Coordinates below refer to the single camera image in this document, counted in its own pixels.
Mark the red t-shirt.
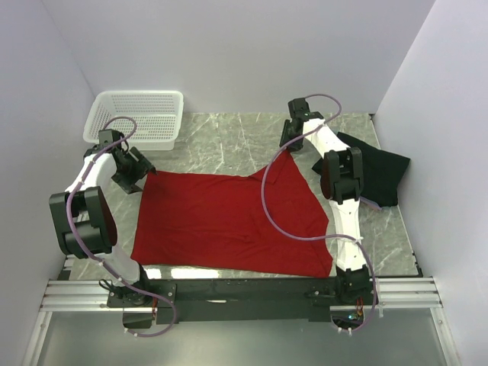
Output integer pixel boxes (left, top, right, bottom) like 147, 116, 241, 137
131, 152, 332, 278

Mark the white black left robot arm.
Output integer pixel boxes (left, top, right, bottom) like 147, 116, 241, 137
49, 127, 156, 307

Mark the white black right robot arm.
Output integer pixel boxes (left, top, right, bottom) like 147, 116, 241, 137
280, 98, 371, 303

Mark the white perforated plastic basket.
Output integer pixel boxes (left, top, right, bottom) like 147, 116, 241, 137
83, 90, 184, 151

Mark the folded black t-shirt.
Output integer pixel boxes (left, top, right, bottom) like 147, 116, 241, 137
306, 128, 410, 207

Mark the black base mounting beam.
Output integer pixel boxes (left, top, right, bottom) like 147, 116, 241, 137
98, 277, 377, 329

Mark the aluminium frame rail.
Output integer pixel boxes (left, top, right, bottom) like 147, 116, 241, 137
40, 278, 443, 313

